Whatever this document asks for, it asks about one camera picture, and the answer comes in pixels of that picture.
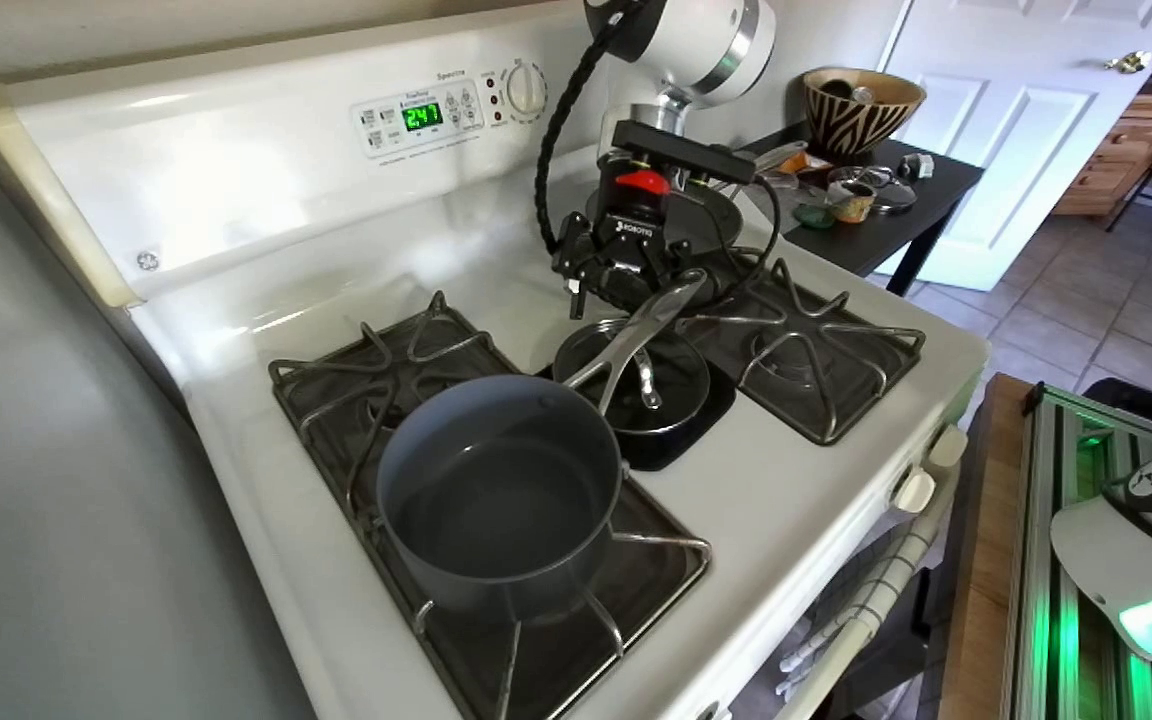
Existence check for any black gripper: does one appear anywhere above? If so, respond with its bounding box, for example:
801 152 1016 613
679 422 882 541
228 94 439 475
553 157 744 327

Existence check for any glass lid with metal handle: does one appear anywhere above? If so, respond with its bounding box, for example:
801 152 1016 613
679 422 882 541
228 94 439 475
547 317 722 439

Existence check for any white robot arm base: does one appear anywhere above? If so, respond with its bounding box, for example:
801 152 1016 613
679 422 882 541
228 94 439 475
1047 422 1152 689

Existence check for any green round lid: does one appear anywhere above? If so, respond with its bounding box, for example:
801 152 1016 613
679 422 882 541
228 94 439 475
793 194 846 230

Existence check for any black stove grate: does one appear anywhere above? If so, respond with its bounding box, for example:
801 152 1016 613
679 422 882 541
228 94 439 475
266 288 715 720
679 257 934 452

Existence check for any orange snack bag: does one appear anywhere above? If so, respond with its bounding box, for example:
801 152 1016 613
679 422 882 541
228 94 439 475
771 149 838 184

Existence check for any white oven dial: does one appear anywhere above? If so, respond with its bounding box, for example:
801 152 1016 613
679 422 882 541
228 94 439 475
500 55 557 123

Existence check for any white gas stove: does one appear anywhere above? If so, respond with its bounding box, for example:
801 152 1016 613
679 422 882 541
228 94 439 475
0 0 994 720

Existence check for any black side table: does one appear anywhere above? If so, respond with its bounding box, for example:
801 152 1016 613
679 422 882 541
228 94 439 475
733 123 988 302

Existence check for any patterned wooden bowl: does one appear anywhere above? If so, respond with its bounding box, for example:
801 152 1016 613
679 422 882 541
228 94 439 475
793 65 934 169

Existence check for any white stove knob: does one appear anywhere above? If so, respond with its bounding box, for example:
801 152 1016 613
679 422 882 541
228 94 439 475
921 419 972 475
890 465 940 519

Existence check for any white door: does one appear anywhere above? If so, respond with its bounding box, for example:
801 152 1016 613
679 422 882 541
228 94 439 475
874 0 1152 296

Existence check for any wooden board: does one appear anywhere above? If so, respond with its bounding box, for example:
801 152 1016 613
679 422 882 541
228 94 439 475
934 373 1042 720

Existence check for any wooden dresser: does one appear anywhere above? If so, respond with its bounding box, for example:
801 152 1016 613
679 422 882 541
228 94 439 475
1051 77 1152 222

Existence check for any gray refrigerator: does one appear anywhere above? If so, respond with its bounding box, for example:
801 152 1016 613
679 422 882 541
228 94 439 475
0 102 319 720

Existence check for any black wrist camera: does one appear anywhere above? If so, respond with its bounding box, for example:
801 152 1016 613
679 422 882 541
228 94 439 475
610 117 764 188

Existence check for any black corrugated cable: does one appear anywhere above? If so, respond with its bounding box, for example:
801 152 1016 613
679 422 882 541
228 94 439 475
532 37 624 265

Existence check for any gray pot with metal handle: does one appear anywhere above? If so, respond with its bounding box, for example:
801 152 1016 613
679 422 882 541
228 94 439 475
371 270 715 626

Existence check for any white oven door handle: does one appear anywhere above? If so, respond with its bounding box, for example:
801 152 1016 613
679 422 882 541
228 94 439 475
768 513 955 713

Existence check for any aluminium frame rail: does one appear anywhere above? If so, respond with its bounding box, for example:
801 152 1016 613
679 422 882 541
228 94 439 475
1013 380 1152 720

